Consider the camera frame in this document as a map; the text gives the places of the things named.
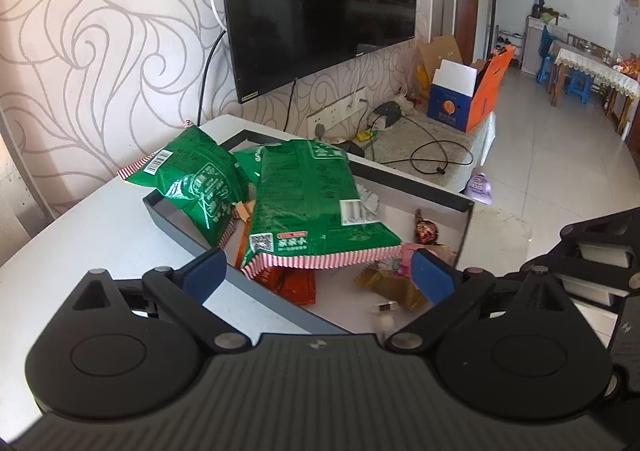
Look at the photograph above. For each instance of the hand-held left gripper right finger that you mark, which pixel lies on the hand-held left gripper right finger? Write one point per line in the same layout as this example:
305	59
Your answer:
432	278

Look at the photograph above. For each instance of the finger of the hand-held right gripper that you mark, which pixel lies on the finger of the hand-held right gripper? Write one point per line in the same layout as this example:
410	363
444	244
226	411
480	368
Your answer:
595	276
600	231

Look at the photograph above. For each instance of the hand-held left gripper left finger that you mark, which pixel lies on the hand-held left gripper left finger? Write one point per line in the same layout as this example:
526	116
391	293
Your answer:
205	273

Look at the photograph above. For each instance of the orange snack packet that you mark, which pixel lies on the orange snack packet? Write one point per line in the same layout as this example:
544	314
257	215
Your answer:
295	286

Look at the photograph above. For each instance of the green snack bag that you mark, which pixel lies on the green snack bag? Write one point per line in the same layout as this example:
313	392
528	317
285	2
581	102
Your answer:
195	181
310	201

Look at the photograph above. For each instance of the dark grey rimmed tray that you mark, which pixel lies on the dark grey rimmed tray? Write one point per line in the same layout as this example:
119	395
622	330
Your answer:
400	178

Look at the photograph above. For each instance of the pink snack packet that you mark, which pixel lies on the pink snack packet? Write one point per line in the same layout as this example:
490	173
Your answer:
409	258

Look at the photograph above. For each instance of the yellow-orange snack bag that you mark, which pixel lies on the yellow-orange snack bag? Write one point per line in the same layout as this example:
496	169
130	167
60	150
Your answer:
390	287

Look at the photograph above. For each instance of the red foil candy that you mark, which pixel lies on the red foil candy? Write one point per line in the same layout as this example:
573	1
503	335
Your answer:
426	230

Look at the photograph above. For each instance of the purple plastic bottle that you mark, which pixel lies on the purple plastic bottle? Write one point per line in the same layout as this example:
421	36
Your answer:
477	187

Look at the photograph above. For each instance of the blue plastic stool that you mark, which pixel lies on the blue plastic stool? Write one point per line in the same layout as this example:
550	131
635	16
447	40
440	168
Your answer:
580	86
546	68

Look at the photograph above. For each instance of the black power adapter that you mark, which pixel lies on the black power adapter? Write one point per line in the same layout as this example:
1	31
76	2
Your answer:
356	149

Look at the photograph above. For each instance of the yellow green small object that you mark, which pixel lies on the yellow green small object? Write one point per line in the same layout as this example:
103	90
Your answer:
367	135

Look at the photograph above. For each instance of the dining table with lace cloth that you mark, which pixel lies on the dining table with lace cloth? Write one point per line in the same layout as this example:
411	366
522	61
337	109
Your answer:
600	68

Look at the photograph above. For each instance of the black rounded device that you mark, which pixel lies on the black rounded device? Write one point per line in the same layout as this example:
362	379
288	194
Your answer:
387	113

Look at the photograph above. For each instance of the blue and orange cardboard box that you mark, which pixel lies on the blue and orange cardboard box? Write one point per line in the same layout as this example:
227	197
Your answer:
460	103

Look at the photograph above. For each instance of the grey power plug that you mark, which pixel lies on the grey power plug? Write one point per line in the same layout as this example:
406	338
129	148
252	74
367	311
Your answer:
318	132

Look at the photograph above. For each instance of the crumpled plastic bag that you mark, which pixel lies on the crumpled plastic bag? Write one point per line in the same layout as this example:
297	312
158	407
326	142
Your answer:
406	98

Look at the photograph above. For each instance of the white cabinet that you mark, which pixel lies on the white cabinet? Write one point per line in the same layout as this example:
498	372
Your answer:
537	38

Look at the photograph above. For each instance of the yellow fruit pile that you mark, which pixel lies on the yellow fruit pile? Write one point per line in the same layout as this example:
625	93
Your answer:
423	76

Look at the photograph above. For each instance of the shoe rack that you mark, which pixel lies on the shoe rack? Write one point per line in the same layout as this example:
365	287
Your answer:
510	48

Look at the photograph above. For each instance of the brown cardboard flap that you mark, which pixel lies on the brown cardboard flap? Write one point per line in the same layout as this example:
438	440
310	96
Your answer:
440	53

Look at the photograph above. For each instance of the black flat television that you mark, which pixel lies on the black flat television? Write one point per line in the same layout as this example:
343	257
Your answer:
320	6

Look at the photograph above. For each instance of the white wall socket panel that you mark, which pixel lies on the white wall socket panel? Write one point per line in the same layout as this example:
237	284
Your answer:
340	111

